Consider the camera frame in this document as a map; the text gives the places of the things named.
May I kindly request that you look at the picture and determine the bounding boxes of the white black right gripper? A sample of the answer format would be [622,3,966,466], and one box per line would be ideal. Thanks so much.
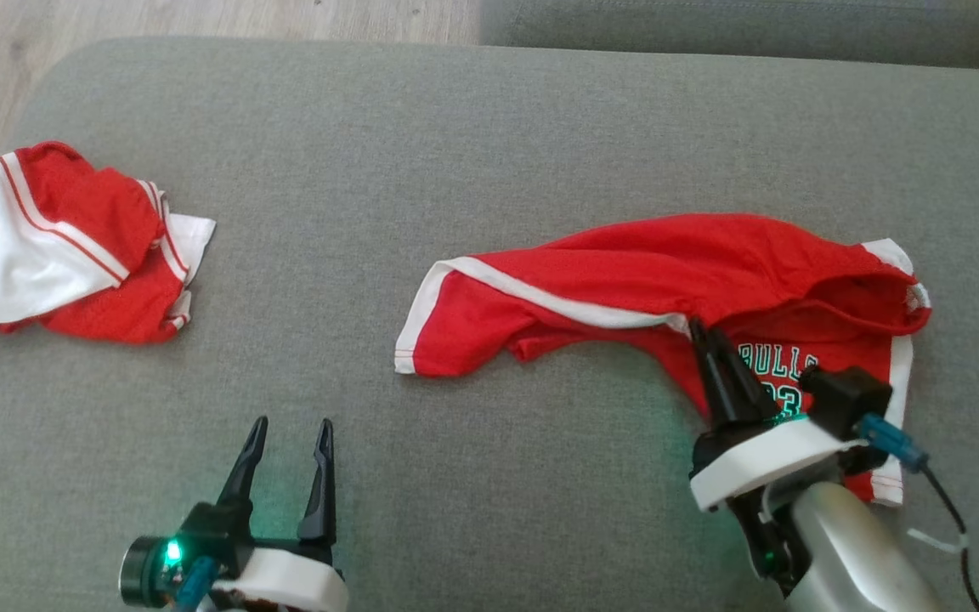
[688,318,869,598]

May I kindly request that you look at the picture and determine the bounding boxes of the red Bulls basketball jersey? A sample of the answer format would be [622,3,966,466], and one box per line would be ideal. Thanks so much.
[393,212,932,508]

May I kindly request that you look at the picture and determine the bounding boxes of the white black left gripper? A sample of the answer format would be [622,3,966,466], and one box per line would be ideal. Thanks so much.
[119,416,348,612]

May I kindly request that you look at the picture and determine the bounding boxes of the light grey sofa section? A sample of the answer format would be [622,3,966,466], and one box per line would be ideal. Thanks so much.
[479,0,979,71]

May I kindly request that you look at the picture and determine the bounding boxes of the white cable tie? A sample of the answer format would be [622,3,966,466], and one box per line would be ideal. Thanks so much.
[908,527,969,555]

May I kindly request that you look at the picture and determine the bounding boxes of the red and white shorts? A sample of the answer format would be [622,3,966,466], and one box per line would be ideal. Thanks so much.
[0,141,217,345]

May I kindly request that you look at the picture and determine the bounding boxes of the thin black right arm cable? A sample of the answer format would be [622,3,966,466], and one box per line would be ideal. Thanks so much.
[921,463,979,612]

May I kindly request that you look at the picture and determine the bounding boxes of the grey fabric sofa seat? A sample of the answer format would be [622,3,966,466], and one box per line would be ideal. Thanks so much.
[0,36,979,612]

